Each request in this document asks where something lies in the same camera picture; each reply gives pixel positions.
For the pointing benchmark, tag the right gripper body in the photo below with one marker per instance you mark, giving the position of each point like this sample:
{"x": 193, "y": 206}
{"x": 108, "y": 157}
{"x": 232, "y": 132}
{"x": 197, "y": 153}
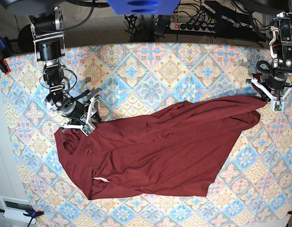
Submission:
{"x": 77, "y": 109}

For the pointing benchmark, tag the white wall vent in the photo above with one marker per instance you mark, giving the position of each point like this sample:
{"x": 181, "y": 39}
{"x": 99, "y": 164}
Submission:
{"x": 14, "y": 209}

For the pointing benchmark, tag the dark red t-shirt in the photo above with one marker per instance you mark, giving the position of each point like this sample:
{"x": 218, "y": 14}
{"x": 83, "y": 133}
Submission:
{"x": 177, "y": 151}

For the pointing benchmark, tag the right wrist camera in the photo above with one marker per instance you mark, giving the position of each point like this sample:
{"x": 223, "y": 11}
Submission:
{"x": 87, "y": 129}

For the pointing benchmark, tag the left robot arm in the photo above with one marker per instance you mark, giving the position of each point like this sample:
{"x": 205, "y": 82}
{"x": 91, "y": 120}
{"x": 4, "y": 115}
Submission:
{"x": 280, "y": 35}

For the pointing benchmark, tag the black round stool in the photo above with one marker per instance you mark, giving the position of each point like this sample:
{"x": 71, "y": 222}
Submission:
{"x": 25, "y": 40}

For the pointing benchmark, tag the blue clamp lower left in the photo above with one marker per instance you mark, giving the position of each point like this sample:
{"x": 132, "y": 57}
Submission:
{"x": 29, "y": 213}

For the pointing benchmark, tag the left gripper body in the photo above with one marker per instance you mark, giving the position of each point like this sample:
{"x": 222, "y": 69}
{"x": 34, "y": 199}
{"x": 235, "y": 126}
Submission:
{"x": 275, "y": 89}

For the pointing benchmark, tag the black orange clamp left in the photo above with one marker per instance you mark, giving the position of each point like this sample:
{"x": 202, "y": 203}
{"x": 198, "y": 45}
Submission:
{"x": 4, "y": 66}

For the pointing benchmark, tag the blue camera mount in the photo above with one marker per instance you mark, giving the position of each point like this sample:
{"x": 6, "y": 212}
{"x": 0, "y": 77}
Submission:
{"x": 140, "y": 7}

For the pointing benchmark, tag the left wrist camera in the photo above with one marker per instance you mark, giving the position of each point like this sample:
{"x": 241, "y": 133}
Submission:
{"x": 277, "y": 106}

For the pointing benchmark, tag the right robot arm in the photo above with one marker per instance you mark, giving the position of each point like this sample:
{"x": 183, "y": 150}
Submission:
{"x": 48, "y": 38}

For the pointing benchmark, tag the white power strip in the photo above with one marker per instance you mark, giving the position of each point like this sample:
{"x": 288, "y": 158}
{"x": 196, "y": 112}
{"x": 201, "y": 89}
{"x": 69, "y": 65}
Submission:
{"x": 193, "y": 27}

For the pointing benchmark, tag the patterned tile tablecloth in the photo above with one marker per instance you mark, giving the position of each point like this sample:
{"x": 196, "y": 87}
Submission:
{"x": 253, "y": 188}

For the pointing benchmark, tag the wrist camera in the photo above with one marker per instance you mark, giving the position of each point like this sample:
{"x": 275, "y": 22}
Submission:
{"x": 277, "y": 106}
{"x": 87, "y": 129}

